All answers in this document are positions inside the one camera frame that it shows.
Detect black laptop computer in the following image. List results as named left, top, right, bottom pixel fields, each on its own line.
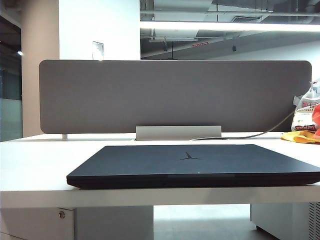
left=66, top=144, right=320, bottom=190

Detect grey fabric desk divider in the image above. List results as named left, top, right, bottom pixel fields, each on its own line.
left=39, top=59, right=313, bottom=135

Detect long ceiling light strip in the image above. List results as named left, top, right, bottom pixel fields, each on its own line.
left=139, top=20, right=320, bottom=33

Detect ceiling air vent grille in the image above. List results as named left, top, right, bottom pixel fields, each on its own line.
left=231, top=15, right=263, bottom=23

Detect yellow cloth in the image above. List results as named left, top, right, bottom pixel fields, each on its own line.
left=279, top=129, right=320, bottom=145

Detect white plastic bag red print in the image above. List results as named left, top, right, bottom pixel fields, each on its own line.
left=291, top=77, right=320, bottom=133

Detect white cabinet with vent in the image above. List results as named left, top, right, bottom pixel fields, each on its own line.
left=250, top=201, right=320, bottom=240

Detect orange red plastic object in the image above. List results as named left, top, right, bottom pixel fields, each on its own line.
left=311, top=103, right=320, bottom=140

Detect silver cable port flap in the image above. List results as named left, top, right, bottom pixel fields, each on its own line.
left=135, top=125, right=223, bottom=139

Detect grey hanging ceiling rail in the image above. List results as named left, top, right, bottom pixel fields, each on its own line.
left=148, top=36, right=199, bottom=42

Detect silver wall switch panel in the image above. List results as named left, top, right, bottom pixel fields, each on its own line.
left=91, top=40, right=105, bottom=61

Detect grey power cable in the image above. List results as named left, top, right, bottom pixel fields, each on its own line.
left=192, top=111, right=295, bottom=141

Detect white drawer pedestal with lock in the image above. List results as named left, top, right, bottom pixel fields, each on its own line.
left=0, top=206, right=154, bottom=240

